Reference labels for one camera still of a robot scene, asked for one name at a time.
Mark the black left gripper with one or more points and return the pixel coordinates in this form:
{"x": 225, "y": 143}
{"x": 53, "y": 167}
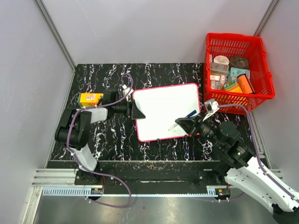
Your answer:
{"x": 132, "y": 111}

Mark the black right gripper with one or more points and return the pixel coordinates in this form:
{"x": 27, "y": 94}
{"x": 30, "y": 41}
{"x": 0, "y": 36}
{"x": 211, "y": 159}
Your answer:
{"x": 188, "y": 123}

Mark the pink framed whiteboard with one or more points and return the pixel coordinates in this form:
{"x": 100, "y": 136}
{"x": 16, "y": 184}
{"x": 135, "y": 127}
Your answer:
{"x": 161, "y": 107}

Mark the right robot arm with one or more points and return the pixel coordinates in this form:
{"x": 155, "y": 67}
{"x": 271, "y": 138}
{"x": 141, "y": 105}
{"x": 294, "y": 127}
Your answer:
{"x": 240, "y": 167}

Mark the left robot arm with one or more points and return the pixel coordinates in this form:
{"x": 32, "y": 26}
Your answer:
{"x": 74, "y": 126}

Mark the orange sponge pack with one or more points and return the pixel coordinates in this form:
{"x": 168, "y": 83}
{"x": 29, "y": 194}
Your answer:
{"x": 86, "y": 100}

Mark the pink snack box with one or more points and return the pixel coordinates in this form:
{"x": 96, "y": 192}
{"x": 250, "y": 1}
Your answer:
{"x": 219, "y": 68}

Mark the teal small box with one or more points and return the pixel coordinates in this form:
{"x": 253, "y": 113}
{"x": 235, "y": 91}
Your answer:
{"x": 235, "y": 72}

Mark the orange cylinder can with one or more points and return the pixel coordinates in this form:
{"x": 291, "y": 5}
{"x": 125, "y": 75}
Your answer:
{"x": 245, "y": 84}

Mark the pink round roll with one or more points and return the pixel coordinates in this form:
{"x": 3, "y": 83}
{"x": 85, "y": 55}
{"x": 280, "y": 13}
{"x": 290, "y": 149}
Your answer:
{"x": 221, "y": 60}

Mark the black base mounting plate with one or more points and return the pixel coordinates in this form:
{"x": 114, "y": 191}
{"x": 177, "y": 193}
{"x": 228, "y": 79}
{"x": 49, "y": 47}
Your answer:
{"x": 161, "y": 173}

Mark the brown round tin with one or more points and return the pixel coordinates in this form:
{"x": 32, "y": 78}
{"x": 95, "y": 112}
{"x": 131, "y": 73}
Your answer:
{"x": 240, "y": 62}

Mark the red plastic basket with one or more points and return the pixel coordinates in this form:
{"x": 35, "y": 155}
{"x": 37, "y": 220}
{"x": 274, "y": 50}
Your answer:
{"x": 224, "y": 88}

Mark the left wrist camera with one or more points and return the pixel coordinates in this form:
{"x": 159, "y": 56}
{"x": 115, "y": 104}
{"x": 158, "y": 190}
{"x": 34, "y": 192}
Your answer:
{"x": 127, "y": 92}

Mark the white cable duct rail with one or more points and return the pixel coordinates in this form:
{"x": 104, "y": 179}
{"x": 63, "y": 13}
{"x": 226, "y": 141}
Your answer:
{"x": 143, "y": 191}

